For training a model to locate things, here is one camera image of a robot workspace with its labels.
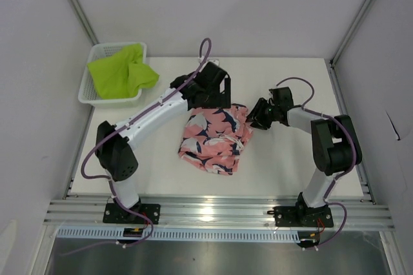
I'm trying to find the aluminium mounting rail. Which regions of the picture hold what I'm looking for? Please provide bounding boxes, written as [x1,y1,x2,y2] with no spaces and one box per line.
[44,197,395,231]

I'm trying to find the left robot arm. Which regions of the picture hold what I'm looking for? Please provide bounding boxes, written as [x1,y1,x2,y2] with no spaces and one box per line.
[95,62,231,223]

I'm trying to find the right aluminium frame post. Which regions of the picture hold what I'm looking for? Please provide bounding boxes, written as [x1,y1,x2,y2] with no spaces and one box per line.
[329,0,376,68]

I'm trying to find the white slotted cable duct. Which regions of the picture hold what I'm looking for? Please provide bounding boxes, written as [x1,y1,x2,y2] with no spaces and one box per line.
[56,226,300,243]

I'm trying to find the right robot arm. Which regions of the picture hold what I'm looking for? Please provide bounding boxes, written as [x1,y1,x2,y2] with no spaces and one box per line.
[247,87,362,226]

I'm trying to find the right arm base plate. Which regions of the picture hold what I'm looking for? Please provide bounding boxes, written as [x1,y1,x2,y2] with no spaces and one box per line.
[267,202,334,228]

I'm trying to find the pink shark print shorts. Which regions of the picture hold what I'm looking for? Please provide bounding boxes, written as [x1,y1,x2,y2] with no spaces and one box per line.
[178,103,253,176]

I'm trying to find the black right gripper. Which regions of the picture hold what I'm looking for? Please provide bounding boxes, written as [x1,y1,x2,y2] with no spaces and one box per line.
[243,97,279,130]

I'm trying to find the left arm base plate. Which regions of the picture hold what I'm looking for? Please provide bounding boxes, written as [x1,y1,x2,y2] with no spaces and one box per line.
[103,203,161,225]

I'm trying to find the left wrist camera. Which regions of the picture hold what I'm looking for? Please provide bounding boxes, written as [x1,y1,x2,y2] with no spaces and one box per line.
[197,57,219,66]

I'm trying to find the white plastic basket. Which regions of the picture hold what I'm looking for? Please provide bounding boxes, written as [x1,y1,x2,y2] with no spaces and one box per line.
[78,41,147,109]

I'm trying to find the lime green shorts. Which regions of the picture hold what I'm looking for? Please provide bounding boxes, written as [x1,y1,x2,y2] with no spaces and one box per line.
[87,43,159,99]

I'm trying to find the aluminium frame post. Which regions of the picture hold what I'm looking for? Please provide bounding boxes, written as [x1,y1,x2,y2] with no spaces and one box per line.
[329,0,376,68]
[67,0,99,45]

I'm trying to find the left aluminium frame post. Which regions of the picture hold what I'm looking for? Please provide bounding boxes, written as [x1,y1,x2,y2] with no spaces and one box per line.
[67,0,99,45]

